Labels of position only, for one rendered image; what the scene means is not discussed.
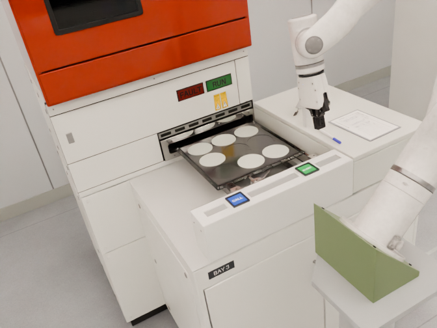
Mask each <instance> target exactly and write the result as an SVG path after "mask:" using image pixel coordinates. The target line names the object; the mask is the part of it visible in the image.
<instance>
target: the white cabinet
mask: <svg viewBox="0 0 437 328"><path fill-rule="evenodd" d="M382 180H383V179H382ZM382 180H380V181H378V182H376V183H374V184H372V185H369V186H367V187H365V188H363V189H361V190H359V191H357V192H355V193H353V194H352V196H351V197H349V198H346V199H345V200H342V201H341V202H338V203H336V204H334V205H332V206H330V207H328V208H326V210H328V211H330V212H332V213H334V214H336V215H337V216H339V217H341V216H343V217H346V218H347V219H349V220H351V221H353V222H354V221H355V219H356V218H357V216H358V215H359V213H360V212H361V211H362V209H363V208H364V206H365V205H366V203H367V201H368V200H369V199H370V198H371V196H372V194H373V193H374V192H375V190H376V189H377V187H378V186H379V184H380V183H381V181H382ZM130 185H131V184H130ZM131 189H132V192H133V196H134V198H135V202H136V205H137V209H138V212H139V215H140V220H141V223H142V226H143V229H144V233H145V236H146V240H147V242H148V247H149V249H150V253H151V256H152V260H153V264H154V266H155V270H156V273H157V277H158V280H159V284H160V287H161V291H162V293H163V297H164V300H165V304H166V306H167V307H168V309H169V311H170V313H171V315H172V317H173V318H174V320H175V322H176V323H177V325H178V327H179V328H339V312H338V311H337V310H336V309H335V308H334V307H333V306H332V305H331V304H330V303H329V302H328V301H327V300H326V299H325V298H324V297H323V296H322V295H321V294H320V293H319V292H318V291H317V290H316V289H315V288H314V287H313V286H312V285H311V280H312V276H313V271H314V267H315V263H316V259H317V253H316V252H315V225H314V214H313V215H311V216H309V217H307V218H305V219H303V220H301V221H299V222H297V223H295V224H293V225H291V226H289V227H287V228H285V229H283V230H280V231H278V232H276V233H274V234H272V235H270V236H268V237H266V238H264V239H261V240H259V241H257V242H255V243H253V244H251V245H249V246H247V247H245V248H244V249H241V250H239V251H237V252H235V253H233V254H231V255H229V256H227V257H225V258H222V259H220V260H218V261H216V262H214V263H212V264H210V265H208V266H206V267H203V268H202V269H199V270H198V271H195V272H194V273H193V272H192V271H191V269H190V268H189V267H188V265H187V264H186V262H185V261H184V259H183V258H182V257H181V255H180V254H179V252H178V251H177V249H176V248H175V246H174V245H173V244H172V242H171V241H170V240H169V238H168V236H167V235H166V234H165V232H164V231H163V229H162V228H161V226H160V225H159V223H158V222H157V221H156V219H155V218H154V216H153V215H152V213H151V212H150V211H149V209H148V208H147V206H146V205H145V203H144V202H143V201H142V199H141V198H140V197H139V195H138V193H137V192H136V191H135V189H134V188H133V186H132V185H131ZM417 221H418V216H417V217H416V219H415V220H414V222H413V223H412V224H411V226H410V227H409V229H408V230H407V231H406V233H405V234H404V236H403V238H404V239H406V240H407V241H409V242H410V243H412V244H413V245H415V242H416V232H417Z"/></svg>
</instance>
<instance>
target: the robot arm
mask: <svg viewBox="0 0 437 328"><path fill-rule="evenodd" d="M380 1H381V0H336V2H335V3H334V5H333V6H332V7H331V9H330V10H329V11H328V12H327V13H326V14H325V15H324V16H323V17H322V18H321V19H320V20H318V18H317V15H316V14H305V15H301V16H297V17H294V18H291V19H290V20H288V22H287V24H288V29H289V35H290V40H291V47H292V51H293V58H294V62H295V69H296V73H297V74H298V77H297V85H298V97H299V102H300V105H301V106H302V107H305V108H306V109H308V110H309V111H310V114H311V116H313V117H312V118H313V125H314V129H315V130H319V129H322V128H325V127H326V124H325V120H324V115H325V112H327V111H329V110H330V108H329V105H330V104H331V99H330V91H329V88H328V82H327V80H326V76H325V73H324V70H323V69H325V65H324V57H323V53H325V52H327V51H328V50H329V49H330V48H332V47H333V46H335V45H336V44H337V43H338V42H339V41H340V40H342V39H343V38H344V37H346V36H347V35H348V34H349V33H350V32H351V31H352V29H353V28H354V26H355V25H356V24H357V22H358V20H359V19H360V18H361V17H362V16H363V15H364V14H365V13H366V12H367V11H369V10H370V9H371V8H373V7H374V6H375V5H376V4H378V3H379V2H380ZM436 189H437V75H436V80H435V83H434V88H433V91H432V95H431V98H430V102H429V106H428V109H427V113H426V115H425V118H424V119H423V121H422V123H421V124H420V125H419V127H418V129H417V130H416V132H415V133H414V134H413V136H412V138H411V139H410V140H409V142H408V143H407V145H406V146H405V148H404V149H403V151H402V152H401V154H400V155H399V157H398V158H397V159H396V161H395V163H394V164H393V165H392V166H391V168H390V170H389V171H388V173H387V174H386V175H385V177H384V178H383V180H382V181H381V183H380V184H379V186H378V187H377V189H376V190H375V192H374V193H373V194H372V196H371V198H370V199H369V200H368V201H367V203H366V205H365V206H364V208H363V209H362V211H361V212H360V213H359V215H358V216H357V218H356V219H355V221H354V222H353V221H351V220H349V219H347V218H346V217H343V216H341V217H340V218H339V220H340V221H341V222H342V223H343V224H344V225H346V226H347V227H348V228H350V229H351V230H352V231H353V232H355V233H356V234H357V235H359V236H361V237H362V238H363V239H365V240H366V241H368V242H369V243H371V244H372V245H374V246H375V247H377V248H378V249H380V250H381V251H383V252H385V253H386V254H388V255H390V256H392V257H393V258H395V259H397V260H399V261H401V262H404V260H405V257H404V256H403V255H401V254H400V253H399V252H397V251H400V250H401V249H402V248H403V245H404V241H401V238H402V237H403V236H404V234H405V233H406V231H407V230H408V229H409V227H410V226H411V224H412V223H413V222H414V220H415V219H416V217H417V216H418V215H419V213H420V211H421V210H422V209H423V207H424V206H425V205H426V203H427V202H428V200H429V199H430V198H431V196H432V194H433V193H434V192H435V190H436ZM396 250H397V251H396Z"/></svg>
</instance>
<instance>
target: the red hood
mask: <svg viewBox="0 0 437 328"><path fill-rule="evenodd" d="M1 2H2V5H3V8H4V10H5V13H6V15H7V18H8V21H9V24H10V26H11V29H12V32H13V34H14V37H15V39H16V42H17V44H18V47H19V49H20V53H21V56H22V57H23V60H24V62H25V64H26V66H27V68H28V70H29V71H30V73H31V75H32V77H33V79H34V82H35V83H36V86H37V87H38V90H39V91H40V93H41V95H42V97H43V99H44V101H45V103H46V105H47V106H48V107H51V106H53V105H57V104H60V103H64V102H68V101H70V100H74V99H77V98H80V97H83V96H87V95H90V94H93V93H97V92H100V91H103V90H107V89H111V88H113V87H117V86H120V85H124V84H126V83H130V82H133V81H136V80H139V79H143V78H146V77H150V76H153V75H156V74H160V73H163V72H167V71H169V70H173V69H176V68H180V67H182V66H186V65H189V64H192V63H196V62H199V61H203V60H206V59H210V58H212V57H216V56H219V55H223V54H225V53H229V52H232V51H236V50H238V49H242V48H246V47H248V46H251V45H252V41H251V34H250V22H249V15H248V2H247V0H1Z"/></svg>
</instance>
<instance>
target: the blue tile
mask: <svg viewBox="0 0 437 328"><path fill-rule="evenodd" d="M228 200H229V201H230V202H231V203H232V204H233V205H237V204H239V203H241V202H244V201H246V200H247V199H246V198H244V196H242V194H240V193H239V194H237V195H235V196H232V197H230V198H228Z"/></svg>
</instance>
